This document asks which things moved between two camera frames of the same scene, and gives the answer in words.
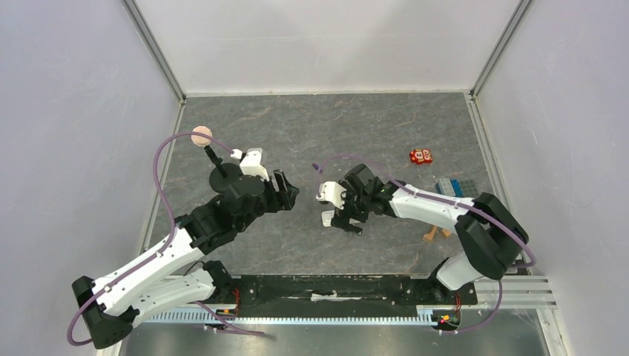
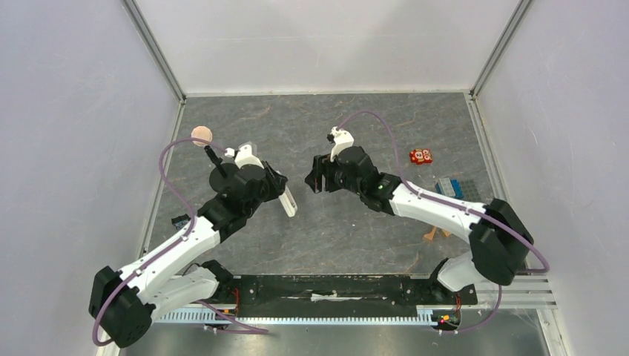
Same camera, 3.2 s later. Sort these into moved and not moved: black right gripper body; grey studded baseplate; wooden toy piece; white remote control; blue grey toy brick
Moved: black right gripper body; white remote control
Not moved: grey studded baseplate; blue grey toy brick; wooden toy piece
